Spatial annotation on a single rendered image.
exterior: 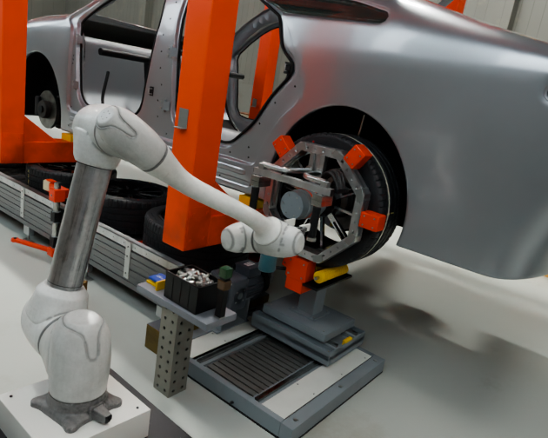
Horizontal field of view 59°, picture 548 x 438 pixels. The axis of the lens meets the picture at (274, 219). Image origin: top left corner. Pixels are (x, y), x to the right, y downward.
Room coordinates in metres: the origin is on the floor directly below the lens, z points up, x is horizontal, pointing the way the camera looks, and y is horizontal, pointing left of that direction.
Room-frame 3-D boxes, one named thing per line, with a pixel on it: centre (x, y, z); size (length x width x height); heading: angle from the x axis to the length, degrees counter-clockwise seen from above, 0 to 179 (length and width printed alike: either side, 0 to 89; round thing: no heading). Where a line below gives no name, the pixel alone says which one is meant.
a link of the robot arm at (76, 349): (1.19, 0.47, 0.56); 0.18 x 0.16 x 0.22; 46
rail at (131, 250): (3.08, 1.41, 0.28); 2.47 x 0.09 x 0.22; 54
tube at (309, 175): (2.11, -0.18, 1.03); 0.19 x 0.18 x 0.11; 144
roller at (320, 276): (2.28, -0.33, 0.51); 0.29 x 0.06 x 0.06; 144
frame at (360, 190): (2.27, -0.17, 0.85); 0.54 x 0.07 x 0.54; 54
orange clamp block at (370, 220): (2.09, -0.43, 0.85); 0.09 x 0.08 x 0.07; 54
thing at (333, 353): (2.40, -0.28, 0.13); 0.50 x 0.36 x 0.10; 54
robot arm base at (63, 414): (1.17, 0.45, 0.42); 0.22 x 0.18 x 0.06; 60
